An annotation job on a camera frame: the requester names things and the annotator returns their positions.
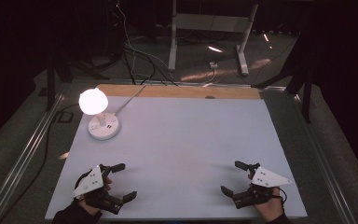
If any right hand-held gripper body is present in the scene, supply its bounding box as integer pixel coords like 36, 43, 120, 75
232, 161, 293, 210

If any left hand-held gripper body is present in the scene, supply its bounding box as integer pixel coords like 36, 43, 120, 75
72, 163, 126, 216

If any white round table lamp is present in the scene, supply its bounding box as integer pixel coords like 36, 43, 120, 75
78, 87, 121, 141

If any person's left hand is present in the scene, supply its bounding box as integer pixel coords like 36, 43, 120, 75
76, 176, 114, 217

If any person's right hand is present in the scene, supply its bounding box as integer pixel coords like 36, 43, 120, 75
254, 187, 286, 223

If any pale grey table mat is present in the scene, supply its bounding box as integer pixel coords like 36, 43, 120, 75
44, 95, 309, 221

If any black stand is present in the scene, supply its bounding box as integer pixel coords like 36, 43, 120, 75
251, 46, 314, 124
38, 54, 110, 112

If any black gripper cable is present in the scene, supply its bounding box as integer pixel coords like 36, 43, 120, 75
73, 170, 91, 192
273, 186, 289, 206

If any metal floor rail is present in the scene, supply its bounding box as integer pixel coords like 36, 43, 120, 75
293, 92, 357, 224
0, 92, 65, 224

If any white lamp cable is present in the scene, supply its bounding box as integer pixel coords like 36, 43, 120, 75
114, 84, 148, 116

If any black floor cable bundle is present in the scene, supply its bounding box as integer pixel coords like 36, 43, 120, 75
121, 45, 179, 87

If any white floor cable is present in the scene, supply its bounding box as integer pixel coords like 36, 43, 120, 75
117, 0, 181, 82

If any white metal stand frame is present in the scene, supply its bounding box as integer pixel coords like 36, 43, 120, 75
168, 0, 260, 77

